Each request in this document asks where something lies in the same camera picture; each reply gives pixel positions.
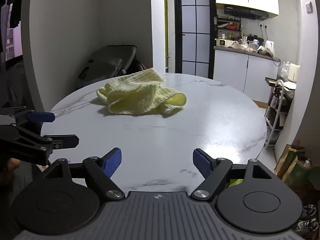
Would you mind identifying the hanging dark clothes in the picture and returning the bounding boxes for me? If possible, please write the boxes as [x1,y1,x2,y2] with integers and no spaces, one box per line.
[0,0,30,53]

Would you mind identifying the dark round chair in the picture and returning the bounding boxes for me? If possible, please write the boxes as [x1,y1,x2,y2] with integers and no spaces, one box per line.
[125,59,147,77]

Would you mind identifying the yellow towel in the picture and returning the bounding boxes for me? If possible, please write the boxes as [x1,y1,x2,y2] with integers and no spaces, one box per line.
[96,67,187,116]

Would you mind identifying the white base cabinet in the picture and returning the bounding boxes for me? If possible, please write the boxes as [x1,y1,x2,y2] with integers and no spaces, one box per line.
[213,46,280,103]

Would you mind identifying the clear plastic bottles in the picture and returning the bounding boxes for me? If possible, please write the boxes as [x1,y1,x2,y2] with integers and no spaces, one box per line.
[280,61,290,79]

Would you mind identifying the countertop clutter of bags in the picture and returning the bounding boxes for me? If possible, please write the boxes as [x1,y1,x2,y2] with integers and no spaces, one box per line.
[234,34,275,57]

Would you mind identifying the sneakers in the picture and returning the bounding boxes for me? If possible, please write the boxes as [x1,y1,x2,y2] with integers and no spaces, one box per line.
[295,204,319,233]

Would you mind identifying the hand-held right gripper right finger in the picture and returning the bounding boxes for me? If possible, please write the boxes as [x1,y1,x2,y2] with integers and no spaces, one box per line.
[191,148,279,202]

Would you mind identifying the green paper bag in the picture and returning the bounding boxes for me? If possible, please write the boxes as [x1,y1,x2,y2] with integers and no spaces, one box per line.
[287,160,313,186]

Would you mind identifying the black range hood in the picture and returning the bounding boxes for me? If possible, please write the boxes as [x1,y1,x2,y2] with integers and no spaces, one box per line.
[224,4,269,21]

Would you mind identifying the white plastic container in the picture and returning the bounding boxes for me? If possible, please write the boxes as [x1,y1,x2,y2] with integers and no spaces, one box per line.
[289,63,300,83]

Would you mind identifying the white wire trolley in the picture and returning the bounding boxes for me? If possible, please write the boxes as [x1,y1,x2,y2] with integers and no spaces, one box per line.
[264,79,297,149]

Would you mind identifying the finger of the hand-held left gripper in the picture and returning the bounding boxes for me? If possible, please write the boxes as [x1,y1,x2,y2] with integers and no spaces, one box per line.
[0,124,79,166]
[0,106,56,127]

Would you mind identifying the yellow pipe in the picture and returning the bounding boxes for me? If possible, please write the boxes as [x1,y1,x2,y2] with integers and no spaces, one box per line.
[164,0,170,73]

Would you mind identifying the black framed glass door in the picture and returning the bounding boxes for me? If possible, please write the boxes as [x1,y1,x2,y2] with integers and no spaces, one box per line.
[174,0,217,80]

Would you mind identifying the grey backpack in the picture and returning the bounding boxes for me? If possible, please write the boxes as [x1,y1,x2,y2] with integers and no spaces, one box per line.
[76,45,137,89]

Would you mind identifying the black kitchen shelf rack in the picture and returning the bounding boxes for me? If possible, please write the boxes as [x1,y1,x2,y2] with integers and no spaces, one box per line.
[215,15,242,40]

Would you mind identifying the white countertop appliance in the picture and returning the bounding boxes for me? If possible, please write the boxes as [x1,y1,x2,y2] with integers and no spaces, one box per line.
[216,38,234,47]

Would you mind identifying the brown paper bag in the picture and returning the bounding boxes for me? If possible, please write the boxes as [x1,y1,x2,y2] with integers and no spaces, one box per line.
[275,144,307,180]

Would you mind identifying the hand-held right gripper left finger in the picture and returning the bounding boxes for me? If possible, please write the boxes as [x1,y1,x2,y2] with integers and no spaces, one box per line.
[41,148,125,201]

